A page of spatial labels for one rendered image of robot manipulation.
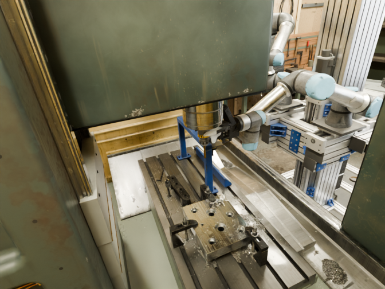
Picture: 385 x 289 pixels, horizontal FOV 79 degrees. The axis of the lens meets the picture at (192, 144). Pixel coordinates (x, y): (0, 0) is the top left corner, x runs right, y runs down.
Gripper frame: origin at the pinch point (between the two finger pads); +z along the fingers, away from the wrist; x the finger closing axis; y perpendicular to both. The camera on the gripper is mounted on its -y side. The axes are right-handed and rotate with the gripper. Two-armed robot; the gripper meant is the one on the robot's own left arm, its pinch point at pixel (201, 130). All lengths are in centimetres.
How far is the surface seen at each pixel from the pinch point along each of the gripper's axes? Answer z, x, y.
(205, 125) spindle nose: 2.9, -7.0, -5.3
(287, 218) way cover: -54, -14, 67
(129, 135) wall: 0, 102, 41
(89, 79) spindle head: 38.8, -4.8, -26.4
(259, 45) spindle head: -12.2, -15.2, -31.9
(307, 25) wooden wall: -374, 202, -31
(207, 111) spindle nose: 2.4, -7.4, -10.8
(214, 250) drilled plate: 8.7, -21.0, 43.1
